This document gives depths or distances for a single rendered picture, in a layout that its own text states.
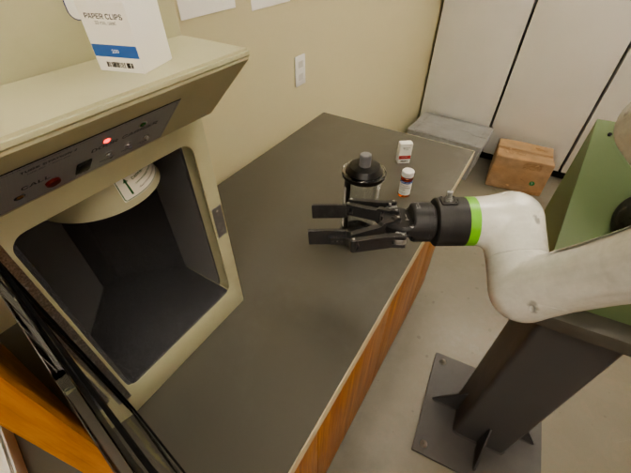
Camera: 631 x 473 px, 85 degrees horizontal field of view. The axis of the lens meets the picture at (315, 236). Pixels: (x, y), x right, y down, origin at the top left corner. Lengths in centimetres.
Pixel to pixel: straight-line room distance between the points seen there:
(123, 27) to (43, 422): 42
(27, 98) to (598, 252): 63
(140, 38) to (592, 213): 91
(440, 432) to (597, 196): 116
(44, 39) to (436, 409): 173
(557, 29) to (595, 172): 224
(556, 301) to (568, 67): 271
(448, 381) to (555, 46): 238
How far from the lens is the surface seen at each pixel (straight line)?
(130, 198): 56
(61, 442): 57
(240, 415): 74
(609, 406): 219
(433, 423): 177
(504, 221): 68
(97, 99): 36
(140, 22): 41
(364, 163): 84
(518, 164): 309
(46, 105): 37
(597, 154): 102
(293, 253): 95
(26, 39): 45
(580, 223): 98
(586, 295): 59
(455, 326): 207
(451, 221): 65
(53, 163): 39
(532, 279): 62
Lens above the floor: 162
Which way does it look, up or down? 43 degrees down
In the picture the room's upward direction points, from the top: straight up
